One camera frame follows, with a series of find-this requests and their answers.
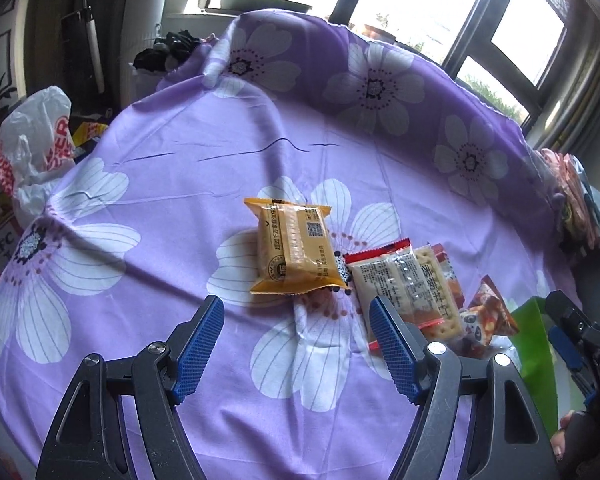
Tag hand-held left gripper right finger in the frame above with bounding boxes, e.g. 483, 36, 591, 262
369, 296, 561, 480

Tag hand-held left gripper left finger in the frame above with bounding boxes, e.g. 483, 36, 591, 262
35, 295, 226, 480

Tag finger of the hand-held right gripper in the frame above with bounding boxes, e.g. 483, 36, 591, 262
547, 327, 600, 408
545, 290, 595, 343

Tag green paper box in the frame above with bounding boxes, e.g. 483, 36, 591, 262
509, 296, 588, 411

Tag clear cracker packet red edges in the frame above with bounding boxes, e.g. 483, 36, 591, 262
343, 239, 446, 352

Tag cracker packet red label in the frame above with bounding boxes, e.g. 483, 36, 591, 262
414, 245, 465, 341

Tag panda print snack packet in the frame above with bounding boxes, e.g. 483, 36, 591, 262
452, 275, 521, 358

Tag red snack packet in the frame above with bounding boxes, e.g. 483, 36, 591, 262
431, 242, 467, 311

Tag yellow snack packet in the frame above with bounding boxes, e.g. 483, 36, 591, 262
244, 198, 352, 295

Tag person's right hand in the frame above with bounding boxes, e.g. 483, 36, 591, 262
550, 409, 583, 463

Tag pile of folded cloths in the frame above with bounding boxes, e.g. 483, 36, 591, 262
539, 147, 600, 261

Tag purple floral cloth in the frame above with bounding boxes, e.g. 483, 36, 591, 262
0, 10, 581, 480

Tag yellow packaging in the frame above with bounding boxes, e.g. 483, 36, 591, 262
72, 120, 110, 148

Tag white plastic bag red print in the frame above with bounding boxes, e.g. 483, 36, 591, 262
0, 86, 77, 223

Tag black clothing pile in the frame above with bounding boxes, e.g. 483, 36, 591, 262
132, 30, 207, 74

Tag white panel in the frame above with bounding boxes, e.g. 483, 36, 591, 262
119, 0, 169, 107

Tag window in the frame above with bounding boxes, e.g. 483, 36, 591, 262
200, 0, 586, 128

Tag black rod white handle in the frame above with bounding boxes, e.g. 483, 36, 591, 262
79, 0, 106, 94

